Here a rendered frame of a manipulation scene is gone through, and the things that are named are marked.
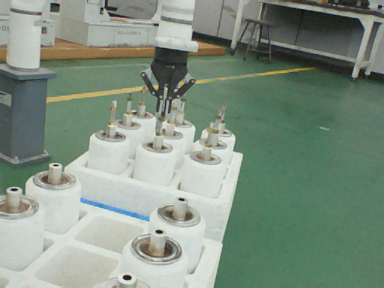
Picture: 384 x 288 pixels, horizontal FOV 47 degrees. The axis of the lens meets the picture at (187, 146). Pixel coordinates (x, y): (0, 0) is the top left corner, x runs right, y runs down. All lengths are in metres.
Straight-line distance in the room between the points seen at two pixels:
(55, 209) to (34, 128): 0.73
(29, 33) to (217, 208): 0.79
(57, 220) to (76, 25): 3.06
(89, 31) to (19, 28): 2.28
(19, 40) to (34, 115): 0.23
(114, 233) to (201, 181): 0.24
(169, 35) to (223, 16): 5.72
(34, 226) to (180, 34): 0.49
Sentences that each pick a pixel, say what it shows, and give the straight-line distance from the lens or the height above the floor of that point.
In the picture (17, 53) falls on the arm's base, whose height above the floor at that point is 0.35.
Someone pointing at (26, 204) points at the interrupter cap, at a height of 0.25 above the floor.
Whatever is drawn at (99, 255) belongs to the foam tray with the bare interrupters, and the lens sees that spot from 0.76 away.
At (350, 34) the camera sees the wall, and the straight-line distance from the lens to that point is 5.99.
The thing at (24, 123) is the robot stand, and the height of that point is 0.14.
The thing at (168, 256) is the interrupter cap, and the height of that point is 0.25.
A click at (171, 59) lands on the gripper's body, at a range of 0.96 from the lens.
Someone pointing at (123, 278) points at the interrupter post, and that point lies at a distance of 0.55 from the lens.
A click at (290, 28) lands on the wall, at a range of 6.22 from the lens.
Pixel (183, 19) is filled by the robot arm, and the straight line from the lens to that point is 0.96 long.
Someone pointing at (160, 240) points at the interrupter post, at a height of 0.27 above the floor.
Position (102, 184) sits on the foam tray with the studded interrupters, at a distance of 1.04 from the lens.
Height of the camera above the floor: 0.60
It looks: 19 degrees down
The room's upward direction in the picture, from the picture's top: 10 degrees clockwise
